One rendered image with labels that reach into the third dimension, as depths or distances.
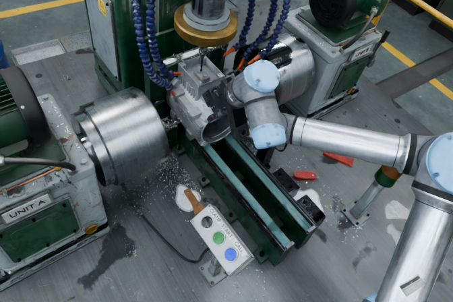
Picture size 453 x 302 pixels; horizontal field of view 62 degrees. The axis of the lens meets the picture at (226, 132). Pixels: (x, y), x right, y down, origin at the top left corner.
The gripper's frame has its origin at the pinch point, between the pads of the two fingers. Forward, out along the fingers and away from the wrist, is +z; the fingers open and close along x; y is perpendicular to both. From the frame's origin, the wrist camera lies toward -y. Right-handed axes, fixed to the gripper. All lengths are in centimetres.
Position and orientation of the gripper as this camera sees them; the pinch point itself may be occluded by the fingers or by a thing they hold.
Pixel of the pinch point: (212, 120)
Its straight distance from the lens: 115.4
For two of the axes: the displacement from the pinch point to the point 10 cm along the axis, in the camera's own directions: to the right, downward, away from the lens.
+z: -4.0, 2.2, 8.9
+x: -8.0, 4.0, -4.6
